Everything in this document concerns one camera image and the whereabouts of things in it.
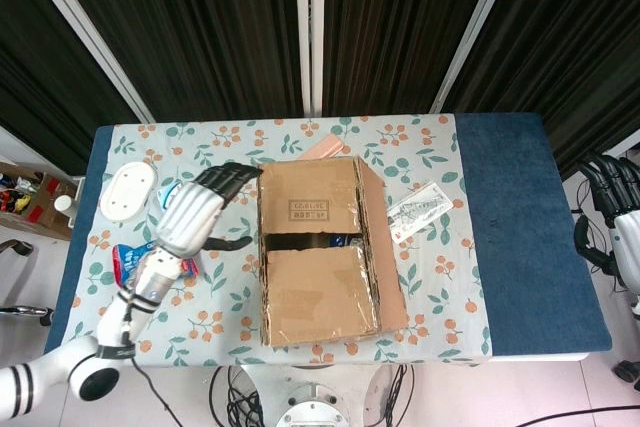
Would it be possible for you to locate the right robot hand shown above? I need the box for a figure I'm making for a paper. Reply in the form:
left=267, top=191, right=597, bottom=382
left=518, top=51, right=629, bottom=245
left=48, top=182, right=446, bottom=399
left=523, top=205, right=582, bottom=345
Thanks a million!
left=574, top=149, right=640, bottom=293

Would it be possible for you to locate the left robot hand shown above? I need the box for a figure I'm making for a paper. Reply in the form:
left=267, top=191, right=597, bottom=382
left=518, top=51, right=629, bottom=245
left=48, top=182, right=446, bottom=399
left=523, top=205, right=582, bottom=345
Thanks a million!
left=155, top=162, right=261, bottom=261

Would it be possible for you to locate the brown cardboard shipping box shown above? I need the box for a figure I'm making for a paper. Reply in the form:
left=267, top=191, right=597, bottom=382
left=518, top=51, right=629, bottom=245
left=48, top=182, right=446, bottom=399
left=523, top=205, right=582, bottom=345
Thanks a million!
left=255, top=153, right=410, bottom=348

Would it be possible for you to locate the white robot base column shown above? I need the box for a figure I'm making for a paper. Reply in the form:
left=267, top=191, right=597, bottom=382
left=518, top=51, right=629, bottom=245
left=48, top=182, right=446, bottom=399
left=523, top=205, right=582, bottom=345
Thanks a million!
left=274, top=380, right=354, bottom=427

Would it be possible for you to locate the blue white soap box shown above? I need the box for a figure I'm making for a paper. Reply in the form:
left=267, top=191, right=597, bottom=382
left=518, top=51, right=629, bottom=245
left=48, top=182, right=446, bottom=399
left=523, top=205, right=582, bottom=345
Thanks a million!
left=156, top=180, right=185, bottom=212

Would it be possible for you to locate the open cardboard box with clutter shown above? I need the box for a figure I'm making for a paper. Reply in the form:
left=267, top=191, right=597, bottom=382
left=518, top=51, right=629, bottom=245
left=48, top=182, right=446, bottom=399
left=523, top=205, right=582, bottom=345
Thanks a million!
left=0, top=161, right=80, bottom=242

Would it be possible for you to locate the white oval plastic dish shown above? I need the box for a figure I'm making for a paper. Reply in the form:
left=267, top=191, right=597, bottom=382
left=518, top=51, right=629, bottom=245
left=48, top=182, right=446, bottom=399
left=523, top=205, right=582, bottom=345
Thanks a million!
left=99, top=160, right=159, bottom=223

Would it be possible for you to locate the blue snack bag with biscuits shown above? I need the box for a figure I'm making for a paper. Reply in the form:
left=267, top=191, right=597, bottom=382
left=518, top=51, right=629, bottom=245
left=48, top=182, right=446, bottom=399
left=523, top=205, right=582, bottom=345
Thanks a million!
left=112, top=240, right=202, bottom=294

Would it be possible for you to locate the floral orange fruit tablecloth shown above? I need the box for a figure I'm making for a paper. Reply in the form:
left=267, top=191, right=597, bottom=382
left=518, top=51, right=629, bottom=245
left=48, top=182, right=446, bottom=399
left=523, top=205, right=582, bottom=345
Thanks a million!
left=74, top=114, right=494, bottom=366

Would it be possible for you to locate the blue fabric table cover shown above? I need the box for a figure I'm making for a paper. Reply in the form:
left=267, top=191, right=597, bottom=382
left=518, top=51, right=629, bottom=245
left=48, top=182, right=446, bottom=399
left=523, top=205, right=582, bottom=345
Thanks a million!
left=43, top=113, right=614, bottom=363

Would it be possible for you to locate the small white bottle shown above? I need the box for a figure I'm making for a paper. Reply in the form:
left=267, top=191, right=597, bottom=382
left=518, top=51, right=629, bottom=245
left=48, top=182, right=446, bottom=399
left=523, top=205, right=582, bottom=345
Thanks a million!
left=53, top=195, right=76, bottom=221

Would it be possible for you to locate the pink flat package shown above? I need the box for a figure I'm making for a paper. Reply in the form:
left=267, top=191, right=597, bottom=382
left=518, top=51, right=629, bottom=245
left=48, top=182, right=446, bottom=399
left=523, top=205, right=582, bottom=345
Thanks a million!
left=302, top=134, right=345, bottom=161

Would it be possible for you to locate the dark pleated curtain panel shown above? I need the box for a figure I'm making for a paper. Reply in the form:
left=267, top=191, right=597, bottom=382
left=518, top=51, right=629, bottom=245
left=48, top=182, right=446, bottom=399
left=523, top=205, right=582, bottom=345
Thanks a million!
left=322, top=0, right=511, bottom=116
left=44, top=0, right=304, bottom=123
left=0, top=0, right=139, bottom=176
left=442, top=0, right=640, bottom=178

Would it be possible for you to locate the black chrome chair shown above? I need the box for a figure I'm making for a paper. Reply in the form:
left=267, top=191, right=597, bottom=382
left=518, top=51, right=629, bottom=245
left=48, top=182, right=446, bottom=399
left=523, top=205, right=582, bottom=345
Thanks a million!
left=0, top=239, right=55, bottom=328

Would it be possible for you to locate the clear protractor ruler set pack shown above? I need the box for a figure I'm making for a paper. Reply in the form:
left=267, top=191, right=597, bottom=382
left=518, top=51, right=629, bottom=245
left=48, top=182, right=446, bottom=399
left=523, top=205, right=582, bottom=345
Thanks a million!
left=387, top=183, right=455, bottom=244

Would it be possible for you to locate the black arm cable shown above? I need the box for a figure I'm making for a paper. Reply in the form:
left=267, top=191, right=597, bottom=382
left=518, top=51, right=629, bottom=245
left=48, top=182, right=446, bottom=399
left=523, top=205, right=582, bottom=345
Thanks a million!
left=118, top=291, right=177, bottom=427

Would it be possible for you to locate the black cable coil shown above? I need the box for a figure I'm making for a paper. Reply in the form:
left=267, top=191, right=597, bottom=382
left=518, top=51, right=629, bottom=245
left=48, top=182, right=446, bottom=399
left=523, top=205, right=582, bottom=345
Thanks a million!
left=207, top=364, right=267, bottom=427

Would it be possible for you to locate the white frame post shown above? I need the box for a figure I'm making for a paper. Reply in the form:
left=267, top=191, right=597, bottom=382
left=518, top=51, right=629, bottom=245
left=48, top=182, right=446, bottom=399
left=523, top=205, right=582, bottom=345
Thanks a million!
left=293, top=0, right=326, bottom=118
left=13, top=0, right=155, bottom=123
left=428, top=0, right=524, bottom=114

